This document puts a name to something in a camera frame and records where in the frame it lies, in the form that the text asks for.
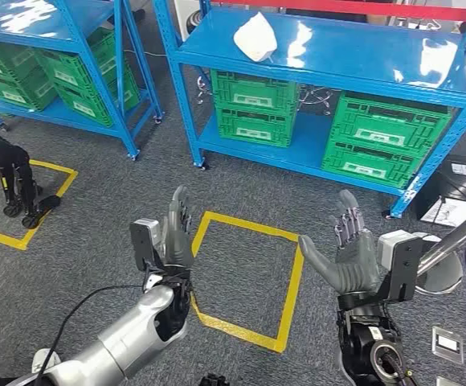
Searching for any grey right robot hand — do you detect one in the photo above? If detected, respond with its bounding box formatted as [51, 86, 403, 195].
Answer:
[298, 189, 382, 296]

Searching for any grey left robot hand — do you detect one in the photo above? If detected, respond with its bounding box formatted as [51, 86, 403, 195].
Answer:
[161, 185, 195, 269]

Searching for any white curved plastic part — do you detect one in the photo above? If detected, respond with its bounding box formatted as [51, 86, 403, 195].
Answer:
[233, 11, 278, 63]

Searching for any blue metal shelf rack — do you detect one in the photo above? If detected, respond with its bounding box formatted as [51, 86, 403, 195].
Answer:
[152, 0, 466, 219]
[0, 0, 164, 161]

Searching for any yellow floor tape square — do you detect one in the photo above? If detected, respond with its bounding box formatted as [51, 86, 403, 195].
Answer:
[191, 211, 305, 355]
[0, 158, 79, 252]

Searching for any chrome round base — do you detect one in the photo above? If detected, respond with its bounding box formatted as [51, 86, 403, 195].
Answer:
[412, 232, 464, 298]

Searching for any white paper sheet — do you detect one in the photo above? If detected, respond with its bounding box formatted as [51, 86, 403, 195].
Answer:
[419, 197, 466, 236]

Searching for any chrome pole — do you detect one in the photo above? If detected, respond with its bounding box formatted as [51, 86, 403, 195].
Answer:
[415, 201, 466, 278]

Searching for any black equipment case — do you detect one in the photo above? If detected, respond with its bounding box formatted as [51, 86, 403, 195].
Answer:
[414, 154, 466, 236]

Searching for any black robot torso piece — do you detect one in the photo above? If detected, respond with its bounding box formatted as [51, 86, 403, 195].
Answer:
[198, 372, 231, 386]

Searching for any chrome chair base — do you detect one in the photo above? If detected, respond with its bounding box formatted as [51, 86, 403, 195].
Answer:
[296, 84, 334, 117]

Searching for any round ribbed black base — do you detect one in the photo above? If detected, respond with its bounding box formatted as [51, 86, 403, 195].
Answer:
[185, 11, 201, 34]

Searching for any white square column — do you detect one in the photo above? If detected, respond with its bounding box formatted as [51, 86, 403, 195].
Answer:
[174, 0, 201, 43]

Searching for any red barrier belt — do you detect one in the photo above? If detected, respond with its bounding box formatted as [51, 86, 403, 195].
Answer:
[210, 0, 466, 23]

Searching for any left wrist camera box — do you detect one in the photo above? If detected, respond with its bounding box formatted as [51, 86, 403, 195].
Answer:
[129, 218, 162, 272]

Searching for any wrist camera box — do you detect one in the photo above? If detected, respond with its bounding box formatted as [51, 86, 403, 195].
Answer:
[378, 230, 424, 304]
[129, 218, 162, 272]

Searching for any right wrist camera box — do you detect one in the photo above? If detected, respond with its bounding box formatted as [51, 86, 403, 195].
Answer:
[378, 230, 424, 304]

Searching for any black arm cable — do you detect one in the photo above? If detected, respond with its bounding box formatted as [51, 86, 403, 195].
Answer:
[33, 285, 146, 386]

